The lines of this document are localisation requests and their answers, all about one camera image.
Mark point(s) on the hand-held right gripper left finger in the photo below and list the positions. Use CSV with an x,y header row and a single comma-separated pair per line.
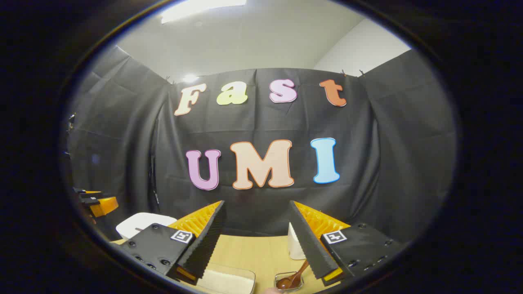
x,y
204,241

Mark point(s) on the clear chopstick holder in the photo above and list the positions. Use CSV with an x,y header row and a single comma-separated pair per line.
x,y
300,281

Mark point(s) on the white rice cooker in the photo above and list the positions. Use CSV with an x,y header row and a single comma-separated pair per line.
x,y
139,224

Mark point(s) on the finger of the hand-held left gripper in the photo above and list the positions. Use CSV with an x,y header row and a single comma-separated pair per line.
x,y
83,190
104,206

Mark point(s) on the clear box of rice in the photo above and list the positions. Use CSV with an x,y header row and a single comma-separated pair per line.
x,y
229,281

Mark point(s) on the black backdrop cloth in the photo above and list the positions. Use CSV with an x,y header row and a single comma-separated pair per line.
x,y
265,122

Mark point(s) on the brown wooden spoon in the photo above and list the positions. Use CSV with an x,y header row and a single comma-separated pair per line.
x,y
292,279

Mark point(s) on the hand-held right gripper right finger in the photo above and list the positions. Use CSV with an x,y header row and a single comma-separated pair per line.
x,y
312,245

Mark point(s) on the white toaster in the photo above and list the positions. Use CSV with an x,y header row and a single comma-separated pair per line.
x,y
294,247

